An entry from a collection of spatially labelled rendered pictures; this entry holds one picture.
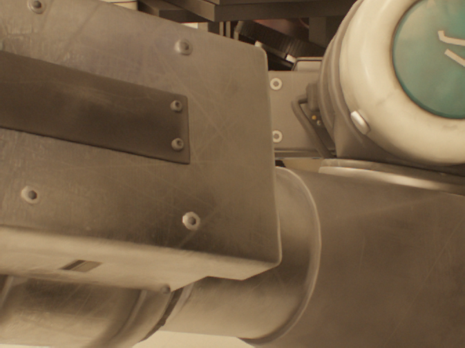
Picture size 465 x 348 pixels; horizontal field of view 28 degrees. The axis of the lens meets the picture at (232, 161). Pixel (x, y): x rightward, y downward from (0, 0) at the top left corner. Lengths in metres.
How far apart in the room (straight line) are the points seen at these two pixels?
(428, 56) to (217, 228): 0.14
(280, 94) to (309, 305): 0.21
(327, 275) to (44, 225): 0.15
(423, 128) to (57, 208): 0.17
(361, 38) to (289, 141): 0.19
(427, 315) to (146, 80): 0.17
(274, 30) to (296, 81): 0.21
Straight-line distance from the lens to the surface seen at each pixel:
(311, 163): 0.71
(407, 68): 0.35
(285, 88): 0.53
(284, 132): 0.53
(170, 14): 0.61
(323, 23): 0.62
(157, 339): 0.57
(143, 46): 0.25
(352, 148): 0.39
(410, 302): 0.37
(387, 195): 0.36
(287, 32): 0.75
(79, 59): 0.24
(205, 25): 1.30
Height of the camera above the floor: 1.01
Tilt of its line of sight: 17 degrees down
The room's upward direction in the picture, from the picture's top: straight up
